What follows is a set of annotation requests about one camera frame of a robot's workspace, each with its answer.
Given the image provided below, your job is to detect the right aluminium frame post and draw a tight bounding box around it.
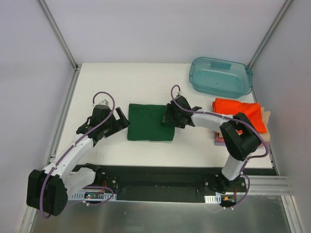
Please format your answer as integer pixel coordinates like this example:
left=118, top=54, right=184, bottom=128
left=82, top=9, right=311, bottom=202
left=248, top=0, right=294, bottom=68

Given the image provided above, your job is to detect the pink folded t shirt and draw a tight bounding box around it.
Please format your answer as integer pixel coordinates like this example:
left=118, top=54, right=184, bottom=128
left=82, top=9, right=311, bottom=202
left=215, top=132, right=225, bottom=145

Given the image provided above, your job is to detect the left aluminium frame post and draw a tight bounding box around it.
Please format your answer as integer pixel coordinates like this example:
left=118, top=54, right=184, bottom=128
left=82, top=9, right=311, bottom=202
left=36, top=0, right=79, bottom=70

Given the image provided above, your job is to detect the aluminium frame post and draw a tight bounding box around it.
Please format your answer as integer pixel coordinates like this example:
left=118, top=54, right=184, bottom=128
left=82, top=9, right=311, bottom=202
left=36, top=0, right=79, bottom=70
left=248, top=0, right=294, bottom=68

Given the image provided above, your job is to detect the front aluminium rail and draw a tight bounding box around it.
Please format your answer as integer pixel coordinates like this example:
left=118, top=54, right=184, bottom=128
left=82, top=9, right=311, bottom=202
left=30, top=170, right=294, bottom=196

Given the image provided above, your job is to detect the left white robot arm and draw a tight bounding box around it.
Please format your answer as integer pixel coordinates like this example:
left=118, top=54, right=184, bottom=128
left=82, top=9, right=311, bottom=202
left=26, top=104, right=130, bottom=217

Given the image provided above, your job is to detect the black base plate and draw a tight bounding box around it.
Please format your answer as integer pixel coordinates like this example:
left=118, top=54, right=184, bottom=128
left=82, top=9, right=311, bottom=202
left=46, top=164, right=279, bottom=203

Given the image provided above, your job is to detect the right white cable duct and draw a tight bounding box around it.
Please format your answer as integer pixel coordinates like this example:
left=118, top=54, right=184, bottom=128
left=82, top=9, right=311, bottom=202
left=204, top=194, right=222, bottom=204

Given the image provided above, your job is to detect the white cable duct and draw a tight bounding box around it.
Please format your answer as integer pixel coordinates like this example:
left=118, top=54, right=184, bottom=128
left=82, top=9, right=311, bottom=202
left=68, top=191, right=117, bottom=202
left=204, top=194, right=222, bottom=204

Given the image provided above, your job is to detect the teal plastic bin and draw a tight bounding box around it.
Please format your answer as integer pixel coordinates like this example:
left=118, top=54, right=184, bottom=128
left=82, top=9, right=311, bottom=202
left=189, top=57, right=253, bottom=99

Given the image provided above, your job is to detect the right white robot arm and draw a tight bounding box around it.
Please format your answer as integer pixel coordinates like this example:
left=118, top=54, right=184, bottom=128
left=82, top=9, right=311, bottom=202
left=162, top=95, right=261, bottom=193

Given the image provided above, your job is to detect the green t shirt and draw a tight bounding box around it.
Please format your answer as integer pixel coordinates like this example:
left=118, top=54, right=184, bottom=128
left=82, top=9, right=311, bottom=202
left=127, top=103, right=175, bottom=142

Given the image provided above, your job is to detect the beige folded t shirt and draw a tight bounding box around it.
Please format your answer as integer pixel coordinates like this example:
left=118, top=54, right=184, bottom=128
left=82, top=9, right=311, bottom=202
left=260, top=107, right=271, bottom=143

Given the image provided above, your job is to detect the left aluminium side rail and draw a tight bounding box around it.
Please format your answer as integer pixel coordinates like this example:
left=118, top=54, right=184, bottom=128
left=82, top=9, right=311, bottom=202
left=15, top=64, right=82, bottom=233

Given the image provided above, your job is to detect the left white cable duct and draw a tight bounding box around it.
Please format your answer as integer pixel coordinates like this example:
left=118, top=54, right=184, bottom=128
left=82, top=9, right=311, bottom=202
left=68, top=191, right=117, bottom=202

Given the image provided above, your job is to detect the orange folded t shirt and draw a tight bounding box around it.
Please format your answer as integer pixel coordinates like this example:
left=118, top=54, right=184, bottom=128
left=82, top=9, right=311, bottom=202
left=212, top=98, right=267, bottom=133

